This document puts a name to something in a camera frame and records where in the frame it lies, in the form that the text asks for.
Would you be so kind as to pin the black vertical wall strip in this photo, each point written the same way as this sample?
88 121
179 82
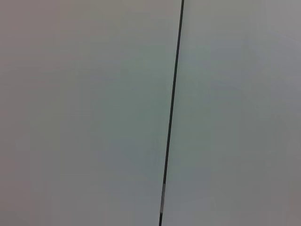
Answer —
172 99

